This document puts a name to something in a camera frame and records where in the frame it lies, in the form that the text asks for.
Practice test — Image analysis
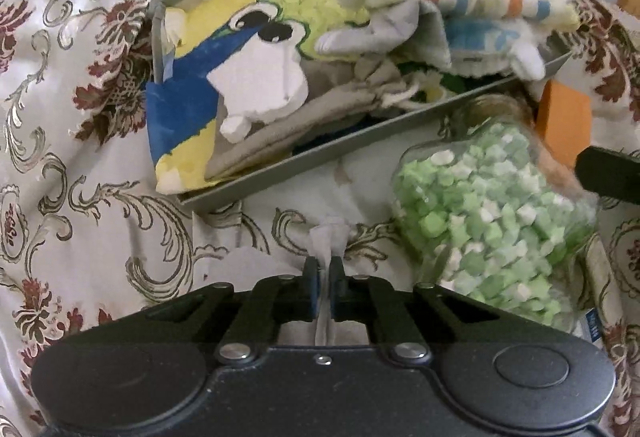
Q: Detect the white tissue piece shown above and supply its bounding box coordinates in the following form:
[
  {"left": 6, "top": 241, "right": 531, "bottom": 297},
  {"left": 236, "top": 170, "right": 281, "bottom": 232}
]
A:
[{"left": 308, "top": 217, "right": 350, "bottom": 346}]

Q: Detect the striped pastel soft cloth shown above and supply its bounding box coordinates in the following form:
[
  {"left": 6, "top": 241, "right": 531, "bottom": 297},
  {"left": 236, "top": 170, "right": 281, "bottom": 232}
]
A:
[{"left": 337, "top": 0, "right": 579, "bottom": 82}]

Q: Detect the grey soft cloth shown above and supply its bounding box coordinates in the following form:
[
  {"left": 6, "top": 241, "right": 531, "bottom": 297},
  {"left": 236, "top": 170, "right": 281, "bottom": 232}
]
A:
[{"left": 314, "top": 0, "right": 452, "bottom": 71}]

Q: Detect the orange block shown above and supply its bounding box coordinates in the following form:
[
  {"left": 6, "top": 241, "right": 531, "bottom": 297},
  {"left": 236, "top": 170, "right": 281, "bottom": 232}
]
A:
[{"left": 535, "top": 79, "right": 592, "bottom": 168}]

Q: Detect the bag of green foam pieces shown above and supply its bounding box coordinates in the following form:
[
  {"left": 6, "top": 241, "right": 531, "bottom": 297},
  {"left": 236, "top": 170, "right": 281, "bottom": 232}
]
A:
[{"left": 392, "top": 93, "right": 597, "bottom": 333}]

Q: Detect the floral satin bed cover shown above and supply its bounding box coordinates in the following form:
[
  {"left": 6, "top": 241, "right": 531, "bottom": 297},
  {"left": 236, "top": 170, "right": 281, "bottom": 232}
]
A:
[{"left": 0, "top": 0, "right": 640, "bottom": 437}]

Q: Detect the grey tray with cartoon liner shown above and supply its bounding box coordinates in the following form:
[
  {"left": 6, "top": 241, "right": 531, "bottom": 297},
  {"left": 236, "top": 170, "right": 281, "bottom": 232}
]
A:
[{"left": 144, "top": 0, "right": 574, "bottom": 213}]

